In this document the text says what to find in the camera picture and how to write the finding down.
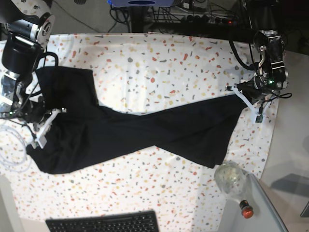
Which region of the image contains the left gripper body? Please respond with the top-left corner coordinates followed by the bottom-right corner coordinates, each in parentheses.
top-left (236, 30), bottom-right (288, 102)

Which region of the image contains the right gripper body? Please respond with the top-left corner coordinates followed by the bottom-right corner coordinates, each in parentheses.
top-left (0, 70), bottom-right (52, 126)

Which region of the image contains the black t-shirt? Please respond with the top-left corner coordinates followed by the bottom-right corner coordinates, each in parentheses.
top-left (27, 67), bottom-right (245, 174)

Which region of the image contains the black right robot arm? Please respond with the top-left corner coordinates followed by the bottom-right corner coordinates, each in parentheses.
top-left (0, 0), bottom-right (61, 126)

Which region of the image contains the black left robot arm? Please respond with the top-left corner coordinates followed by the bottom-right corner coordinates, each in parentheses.
top-left (229, 0), bottom-right (288, 104)

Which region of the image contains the black power strip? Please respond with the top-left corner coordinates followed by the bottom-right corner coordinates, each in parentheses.
top-left (181, 14), bottom-right (238, 25)

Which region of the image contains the terrazzo pattern tablecloth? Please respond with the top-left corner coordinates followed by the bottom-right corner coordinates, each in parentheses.
top-left (0, 32), bottom-right (287, 224)

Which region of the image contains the clear jar with yellow content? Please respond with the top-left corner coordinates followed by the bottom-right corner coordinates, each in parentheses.
top-left (214, 161), bottom-right (247, 203)

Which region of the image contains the blue white device top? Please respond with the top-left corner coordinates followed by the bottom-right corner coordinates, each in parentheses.
top-left (107, 0), bottom-right (176, 7)

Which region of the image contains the red emergency stop button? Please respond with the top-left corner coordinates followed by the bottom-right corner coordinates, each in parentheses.
top-left (239, 200), bottom-right (254, 219)

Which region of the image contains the black keyboard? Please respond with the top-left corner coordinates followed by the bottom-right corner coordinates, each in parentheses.
top-left (45, 211), bottom-right (159, 232)

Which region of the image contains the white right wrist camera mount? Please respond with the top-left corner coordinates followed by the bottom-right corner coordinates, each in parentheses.
top-left (31, 109), bottom-right (61, 149)

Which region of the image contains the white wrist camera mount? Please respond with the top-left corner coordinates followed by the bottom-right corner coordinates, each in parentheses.
top-left (31, 109), bottom-right (61, 149)
top-left (233, 89), bottom-right (265, 123)

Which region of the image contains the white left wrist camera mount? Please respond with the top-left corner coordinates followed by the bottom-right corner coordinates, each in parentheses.
top-left (233, 89), bottom-right (265, 123)

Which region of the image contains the grey coiled cable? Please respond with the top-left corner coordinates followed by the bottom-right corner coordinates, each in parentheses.
top-left (0, 120), bottom-right (31, 173)

